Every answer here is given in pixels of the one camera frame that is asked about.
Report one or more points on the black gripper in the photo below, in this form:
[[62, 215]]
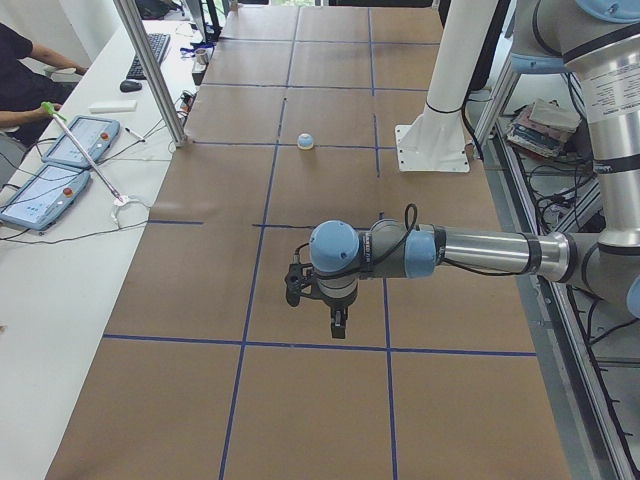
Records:
[[338, 304]]

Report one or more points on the blue and white bell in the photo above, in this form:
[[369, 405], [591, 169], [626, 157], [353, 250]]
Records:
[[305, 141]]

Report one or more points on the black marker pen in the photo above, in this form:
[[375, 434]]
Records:
[[137, 136]]

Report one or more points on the stack of books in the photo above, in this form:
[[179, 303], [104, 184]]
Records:
[[544, 128]]

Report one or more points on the metal can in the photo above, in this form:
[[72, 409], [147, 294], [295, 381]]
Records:
[[201, 60]]

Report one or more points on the white foam block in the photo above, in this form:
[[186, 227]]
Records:
[[113, 106]]

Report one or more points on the upper teach pendant tablet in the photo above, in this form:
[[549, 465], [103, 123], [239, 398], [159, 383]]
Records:
[[95, 134]]

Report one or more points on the teach pendant tablet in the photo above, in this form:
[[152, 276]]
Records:
[[45, 197], [95, 134]]

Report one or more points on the black computer mouse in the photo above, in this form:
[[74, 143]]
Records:
[[129, 86]]

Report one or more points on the lower teach pendant tablet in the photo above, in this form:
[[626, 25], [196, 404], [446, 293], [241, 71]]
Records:
[[45, 197]]

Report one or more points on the seated person in black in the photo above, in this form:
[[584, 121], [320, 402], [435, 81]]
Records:
[[23, 91]]

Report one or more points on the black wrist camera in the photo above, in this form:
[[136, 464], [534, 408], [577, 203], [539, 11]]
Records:
[[300, 283]]

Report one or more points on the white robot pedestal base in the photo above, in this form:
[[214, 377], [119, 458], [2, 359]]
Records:
[[435, 141]]

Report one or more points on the aluminium frame rail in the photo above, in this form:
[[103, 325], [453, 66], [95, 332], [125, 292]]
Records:
[[588, 350]]

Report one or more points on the aluminium frame post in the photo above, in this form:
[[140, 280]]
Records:
[[134, 27]]

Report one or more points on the green handled reacher stick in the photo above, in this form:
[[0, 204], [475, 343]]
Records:
[[120, 199]]

